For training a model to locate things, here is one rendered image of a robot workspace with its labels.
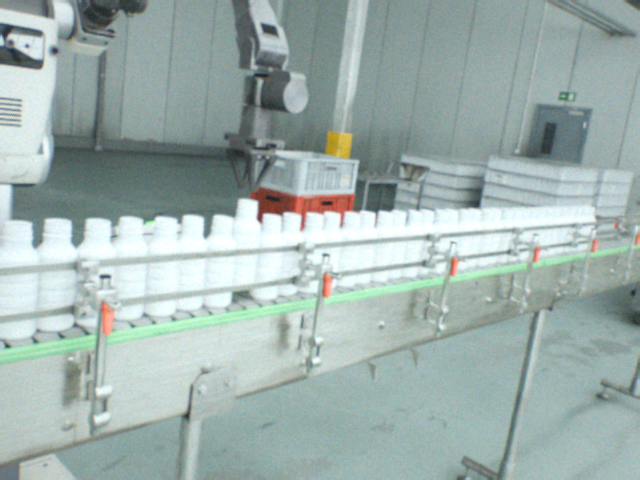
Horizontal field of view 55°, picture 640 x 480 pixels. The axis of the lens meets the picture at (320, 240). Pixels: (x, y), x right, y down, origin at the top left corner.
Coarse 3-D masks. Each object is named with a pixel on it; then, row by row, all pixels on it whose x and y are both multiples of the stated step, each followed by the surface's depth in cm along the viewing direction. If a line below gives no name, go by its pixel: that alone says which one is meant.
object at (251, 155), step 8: (232, 144) 113; (240, 144) 112; (248, 144) 112; (248, 152) 110; (256, 152) 110; (264, 152) 112; (248, 160) 111; (256, 160) 111; (264, 160) 114; (272, 160) 114; (248, 168) 112; (264, 168) 115; (248, 176) 113; (264, 176) 115; (256, 184) 115
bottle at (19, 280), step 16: (16, 224) 88; (16, 240) 85; (0, 256) 85; (16, 256) 85; (32, 256) 87; (0, 288) 86; (16, 288) 86; (32, 288) 88; (0, 304) 86; (16, 304) 86; (32, 304) 88; (32, 320) 89; (0, 336) 87; (16, 336) 87
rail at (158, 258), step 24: (600, 216) 256; (624, 216) 276; (360, 240) 136; (384, 240) 143; (408, 240) 149; (48, 264) 88; (72, 264) 90; (120, 264) 96; (408, 264) 152; (216, 288) 111; (240, 288) 115; (24, 312) 87; (48, 312) 89; (72, 312) 92
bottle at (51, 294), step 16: (48, 224) 90; (64, 224) 91; (48, 240) 90; (64, 240) 91; (48, 256) 90; (64, 256) 90; (48, 272) 90; (64, 272) 91; (48, 288) 90; (64, 288) 92; (48, 304) 91; (64, 304) 92; (48, 320) 91; (64, 320) 93
